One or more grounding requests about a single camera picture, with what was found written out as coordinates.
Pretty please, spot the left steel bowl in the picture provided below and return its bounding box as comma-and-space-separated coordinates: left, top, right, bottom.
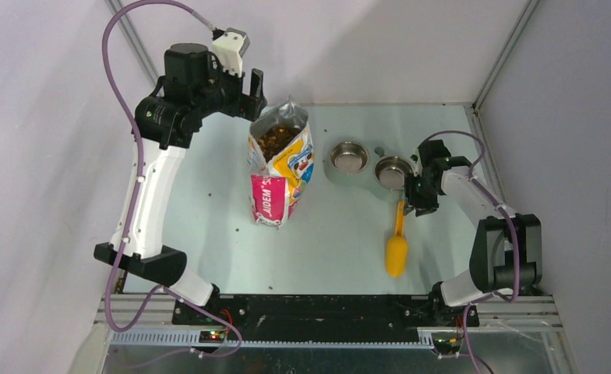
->
330, 141, 369, 175

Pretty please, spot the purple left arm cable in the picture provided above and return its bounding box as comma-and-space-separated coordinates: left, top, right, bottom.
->
101, 0, 245, 360

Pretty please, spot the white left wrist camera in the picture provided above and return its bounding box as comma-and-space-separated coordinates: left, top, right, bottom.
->
212, 27, 250, 77

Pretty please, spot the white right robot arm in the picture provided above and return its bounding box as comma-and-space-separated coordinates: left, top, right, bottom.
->
404, 139, 543, 326

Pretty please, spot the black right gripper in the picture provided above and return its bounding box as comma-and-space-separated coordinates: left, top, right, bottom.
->
403, 172, 440, 217

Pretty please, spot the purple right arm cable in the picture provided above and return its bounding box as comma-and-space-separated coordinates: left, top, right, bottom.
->
421, 129, 521, 374

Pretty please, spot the pale green bowl stand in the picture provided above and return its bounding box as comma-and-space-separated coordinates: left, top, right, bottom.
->
323, 140, 415, 203

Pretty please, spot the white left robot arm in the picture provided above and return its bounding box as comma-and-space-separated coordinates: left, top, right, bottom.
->
94, 41, 267, 325

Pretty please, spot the steel bowl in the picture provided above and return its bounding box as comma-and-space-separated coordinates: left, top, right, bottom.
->
330, 141, 369, 175
374, 156, 414, 191

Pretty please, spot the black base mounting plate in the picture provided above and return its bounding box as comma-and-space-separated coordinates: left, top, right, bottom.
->
171, 294, 479, 344

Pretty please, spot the pet food bag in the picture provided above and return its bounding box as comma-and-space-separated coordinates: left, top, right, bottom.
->
247, 97, 316, 228

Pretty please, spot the right steel bowl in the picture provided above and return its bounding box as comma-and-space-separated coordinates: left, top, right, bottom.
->
374, 156, 414, 191

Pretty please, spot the aluminium frame rail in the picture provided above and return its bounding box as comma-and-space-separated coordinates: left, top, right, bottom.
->
94, 294, 565, 350

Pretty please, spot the yellow plastic scoop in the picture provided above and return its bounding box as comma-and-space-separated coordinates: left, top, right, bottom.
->
384, 200, 409, 277

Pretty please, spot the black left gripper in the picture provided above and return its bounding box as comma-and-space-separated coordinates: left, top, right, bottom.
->
193, 53, 267, 122

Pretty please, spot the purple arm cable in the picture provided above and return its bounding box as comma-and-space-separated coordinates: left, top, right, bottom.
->
421, 129, 521, 374
101, 0, 245, 360

